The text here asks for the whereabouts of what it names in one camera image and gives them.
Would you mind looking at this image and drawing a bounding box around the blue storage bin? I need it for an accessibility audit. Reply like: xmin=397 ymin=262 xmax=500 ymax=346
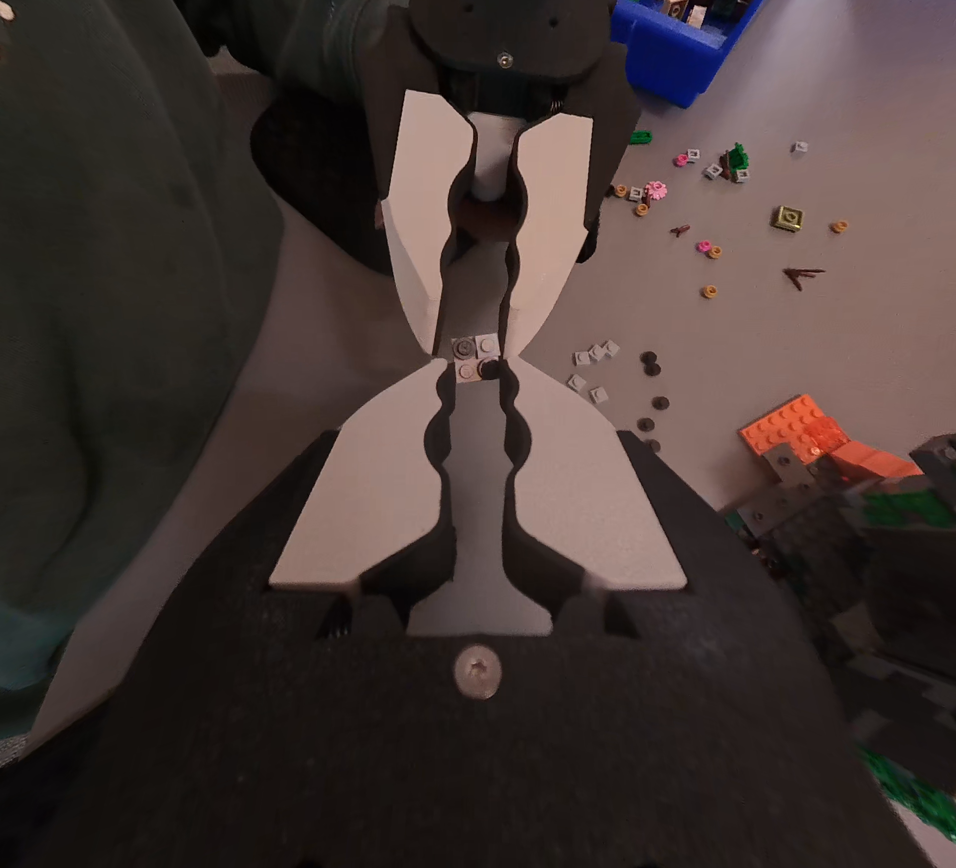
xmin=608 ymin=0 xmax=830 ymax=109

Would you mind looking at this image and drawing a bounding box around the small grey lego plate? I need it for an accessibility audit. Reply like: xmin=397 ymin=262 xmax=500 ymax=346
xmin=450 ymin=334 xmax=503 ymax=385

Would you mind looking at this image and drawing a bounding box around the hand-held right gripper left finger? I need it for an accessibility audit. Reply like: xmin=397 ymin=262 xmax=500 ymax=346
xmin=267 ymin=357 xmax=458 ymax=630

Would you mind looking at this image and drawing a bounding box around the grey desk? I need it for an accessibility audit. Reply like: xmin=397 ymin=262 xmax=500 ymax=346
xmin=26 ymin=0 xmax=956 ymax=843

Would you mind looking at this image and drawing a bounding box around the cluster of grey lego tiles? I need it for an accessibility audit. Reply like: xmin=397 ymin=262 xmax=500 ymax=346
xmin=565 ymin=338 xmax=622 ymax=406

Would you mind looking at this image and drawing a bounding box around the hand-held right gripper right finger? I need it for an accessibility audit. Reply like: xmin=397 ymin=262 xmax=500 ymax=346
xmin=497 ymin=357 xmax=690 ymax=626

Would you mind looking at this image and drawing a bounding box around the person's green sweatshirt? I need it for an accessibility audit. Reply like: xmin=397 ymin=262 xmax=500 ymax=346
xmin=0 ymin=0 xmax=288 ymax=764

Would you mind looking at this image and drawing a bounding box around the lego cave build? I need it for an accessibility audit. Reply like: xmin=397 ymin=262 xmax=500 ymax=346
xmin=720 ymin=394 xmax=956 ymax=839

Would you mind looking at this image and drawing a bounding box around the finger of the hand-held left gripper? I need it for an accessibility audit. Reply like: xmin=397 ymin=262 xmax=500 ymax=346
xmin=497 ymin=112 xmax=596 ymax=361
xmin=381 ymin=89 xmax=479 ymax=357

